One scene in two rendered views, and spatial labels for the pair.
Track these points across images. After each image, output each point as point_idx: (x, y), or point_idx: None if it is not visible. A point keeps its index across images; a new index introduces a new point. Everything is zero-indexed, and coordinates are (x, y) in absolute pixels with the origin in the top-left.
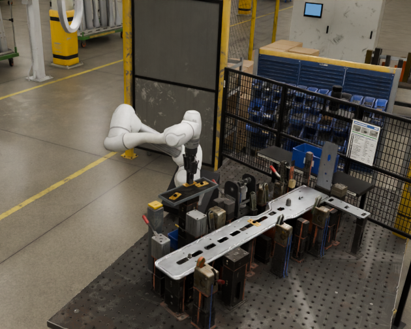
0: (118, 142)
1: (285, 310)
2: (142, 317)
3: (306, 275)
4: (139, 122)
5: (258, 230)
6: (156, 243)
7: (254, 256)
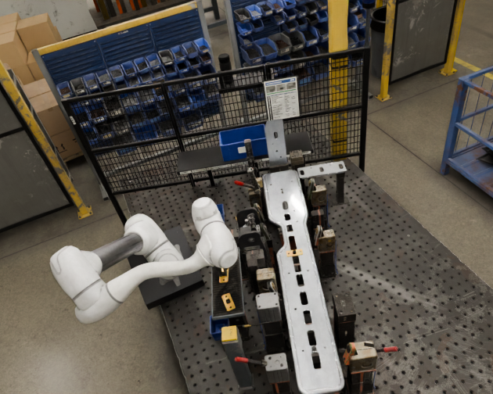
0: (109, 306)
1: (379, 302)
2: None
3: (344, 253)
4: (95, 255)
5: (308, 257)
6: (278, 370)
7: None
